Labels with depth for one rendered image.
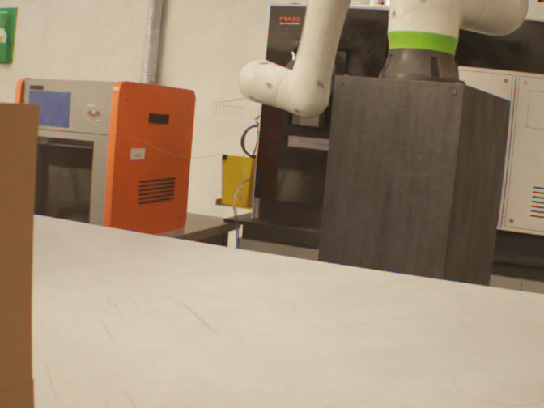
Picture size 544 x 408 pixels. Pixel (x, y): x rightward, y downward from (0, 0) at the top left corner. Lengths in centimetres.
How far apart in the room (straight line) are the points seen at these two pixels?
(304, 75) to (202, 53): 202
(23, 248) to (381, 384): 29
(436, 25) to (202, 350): 86
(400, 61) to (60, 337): 88
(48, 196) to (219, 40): 188
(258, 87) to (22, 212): 151
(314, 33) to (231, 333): 119
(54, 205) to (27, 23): 254
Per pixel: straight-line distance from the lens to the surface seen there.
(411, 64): 122
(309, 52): 165
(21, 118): 21
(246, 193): 230
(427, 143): 116
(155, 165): 197
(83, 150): 186
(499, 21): 134
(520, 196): 209
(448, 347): 55
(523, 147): 208
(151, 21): 371
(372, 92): 120
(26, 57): 433
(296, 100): 167
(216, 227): 224
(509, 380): 50
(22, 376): 23
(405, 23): 123
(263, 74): 171
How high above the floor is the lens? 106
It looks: 7 degrees down
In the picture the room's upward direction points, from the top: 5 degrees clockwise
